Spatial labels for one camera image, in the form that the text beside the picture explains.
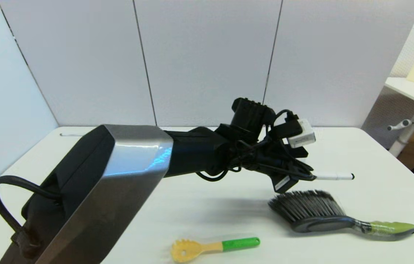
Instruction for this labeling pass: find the white marker with black cap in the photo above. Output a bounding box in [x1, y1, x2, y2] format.
[312, 173, 355, 181]

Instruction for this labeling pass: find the white connector box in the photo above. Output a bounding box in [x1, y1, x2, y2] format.
[286, 118, 317, 149]

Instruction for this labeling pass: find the white side table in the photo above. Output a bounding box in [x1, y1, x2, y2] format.
[384, 77, 414, 158]

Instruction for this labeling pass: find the black wrist camera block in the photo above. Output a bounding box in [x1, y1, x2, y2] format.
[231, 97, 269, 133]

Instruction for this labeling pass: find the grey brush with green handle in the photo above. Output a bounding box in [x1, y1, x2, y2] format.
[268, 190, 414, 240]

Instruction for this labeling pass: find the black wrist cable bundle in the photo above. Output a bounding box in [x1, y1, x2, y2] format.
[195, 109, 316, 183]

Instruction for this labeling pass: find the white table crank handle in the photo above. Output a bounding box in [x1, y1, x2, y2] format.
[387, 119, 412, 132]

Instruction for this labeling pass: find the yellow pasta spoon, green handle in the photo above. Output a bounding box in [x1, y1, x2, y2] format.
[171, 237, 261, 263]

